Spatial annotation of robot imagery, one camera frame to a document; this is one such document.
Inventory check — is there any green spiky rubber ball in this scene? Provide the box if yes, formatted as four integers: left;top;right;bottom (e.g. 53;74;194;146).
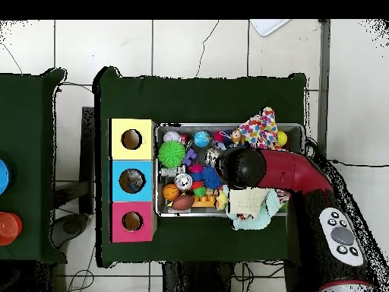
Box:
157;140;187;169

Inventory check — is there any cream knitted cloth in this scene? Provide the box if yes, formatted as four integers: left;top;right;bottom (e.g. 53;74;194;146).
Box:
227;187;270;219

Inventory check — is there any colourful dotted cloth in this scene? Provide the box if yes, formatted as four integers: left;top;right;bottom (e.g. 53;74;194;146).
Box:
237;106;280;151

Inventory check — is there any mint green knitted cloth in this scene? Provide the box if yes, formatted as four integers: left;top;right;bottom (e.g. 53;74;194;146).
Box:
226;189;283;231

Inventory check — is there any wooden box with three holes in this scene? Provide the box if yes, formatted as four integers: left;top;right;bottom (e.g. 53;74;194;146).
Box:
108;118;158;243

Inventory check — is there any silver mesh bin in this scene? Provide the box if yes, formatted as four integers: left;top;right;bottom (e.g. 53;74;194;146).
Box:
153;122;305;218

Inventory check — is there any blue spiky rubber ball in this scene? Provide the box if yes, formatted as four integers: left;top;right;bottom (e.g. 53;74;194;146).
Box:
201;165;224;190

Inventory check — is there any blue globe ball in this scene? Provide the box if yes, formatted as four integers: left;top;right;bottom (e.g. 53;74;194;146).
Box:
193;130;212;148

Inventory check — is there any white baseball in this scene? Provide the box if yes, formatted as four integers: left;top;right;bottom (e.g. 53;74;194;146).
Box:
163;130;182;143

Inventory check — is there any orange toy basketball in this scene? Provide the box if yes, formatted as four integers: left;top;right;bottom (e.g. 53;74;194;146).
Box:
162;182;181;202

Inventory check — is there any brown toy football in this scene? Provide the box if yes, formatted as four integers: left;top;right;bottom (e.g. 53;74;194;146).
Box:
171;194;195;211

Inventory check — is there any brown plush monkey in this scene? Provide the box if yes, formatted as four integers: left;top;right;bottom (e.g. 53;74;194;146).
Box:
229;129;247;148

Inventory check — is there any dark green table cloth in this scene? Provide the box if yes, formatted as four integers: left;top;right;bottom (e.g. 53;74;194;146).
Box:
93;65;308;268

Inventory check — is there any black floor stand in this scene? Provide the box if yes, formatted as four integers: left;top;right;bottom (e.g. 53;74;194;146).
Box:
49;106;96;249

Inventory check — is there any white tray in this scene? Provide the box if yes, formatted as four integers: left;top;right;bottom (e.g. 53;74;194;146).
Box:
248;19;291;37

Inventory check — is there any small green covered table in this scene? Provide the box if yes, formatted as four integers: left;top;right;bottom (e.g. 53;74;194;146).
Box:
0;67;68;265

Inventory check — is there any blue cup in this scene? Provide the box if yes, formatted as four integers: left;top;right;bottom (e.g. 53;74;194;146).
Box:
0;158;12;195

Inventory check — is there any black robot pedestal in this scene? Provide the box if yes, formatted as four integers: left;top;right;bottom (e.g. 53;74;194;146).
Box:
162;261;235;292

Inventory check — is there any thin black floor cable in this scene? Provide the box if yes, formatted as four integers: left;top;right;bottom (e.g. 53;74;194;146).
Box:
330;159;389;169

